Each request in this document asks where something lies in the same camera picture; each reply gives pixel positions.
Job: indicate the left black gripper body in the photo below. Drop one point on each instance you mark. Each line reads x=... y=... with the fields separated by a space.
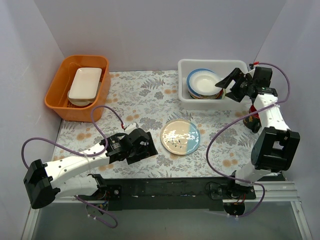
x=149 y=146

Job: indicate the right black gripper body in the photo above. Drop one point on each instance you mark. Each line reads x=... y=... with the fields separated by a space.
x=238 y=88

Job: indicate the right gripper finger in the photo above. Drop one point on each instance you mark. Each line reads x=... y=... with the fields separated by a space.
x=224 y=84
x=236 y=74

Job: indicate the cream and green plate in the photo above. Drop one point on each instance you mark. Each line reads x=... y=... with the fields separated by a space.
x=224 y=94

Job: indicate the pink plate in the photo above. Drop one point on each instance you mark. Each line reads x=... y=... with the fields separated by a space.
x=217 y=96

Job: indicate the white fluted plate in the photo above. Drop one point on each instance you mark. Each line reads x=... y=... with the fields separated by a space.
x=203 y=82

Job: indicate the light blue plate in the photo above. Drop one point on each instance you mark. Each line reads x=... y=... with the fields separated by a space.
x=190 y=75

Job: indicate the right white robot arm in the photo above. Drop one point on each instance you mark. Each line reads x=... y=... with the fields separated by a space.
x=276 y=145

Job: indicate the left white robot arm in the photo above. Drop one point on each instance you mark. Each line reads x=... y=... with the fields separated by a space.
x=44 y=182

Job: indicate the clear white plastic bin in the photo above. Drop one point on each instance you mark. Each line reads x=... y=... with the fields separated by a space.
x=220 y=67

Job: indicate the orange plastic bin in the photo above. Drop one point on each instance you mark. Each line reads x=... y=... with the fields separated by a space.
x=68 y=109

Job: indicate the red and black mug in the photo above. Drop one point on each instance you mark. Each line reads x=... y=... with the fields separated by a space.
x=252 y=122

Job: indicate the cream and blue plate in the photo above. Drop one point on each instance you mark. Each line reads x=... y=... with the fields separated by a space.
x=180 y=137

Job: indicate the floral patterned table mat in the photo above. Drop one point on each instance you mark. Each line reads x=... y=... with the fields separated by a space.
x=150 y=98

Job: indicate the white rectangular dish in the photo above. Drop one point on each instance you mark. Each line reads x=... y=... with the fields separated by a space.
x=85 y=83

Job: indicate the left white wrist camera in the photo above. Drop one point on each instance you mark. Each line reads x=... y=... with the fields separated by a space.
x=132 y=126

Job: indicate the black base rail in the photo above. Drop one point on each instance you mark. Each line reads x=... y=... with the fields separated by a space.
x=166 y=193

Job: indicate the aluminium frame rail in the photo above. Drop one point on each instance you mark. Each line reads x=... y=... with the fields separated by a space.
x=275 y=191

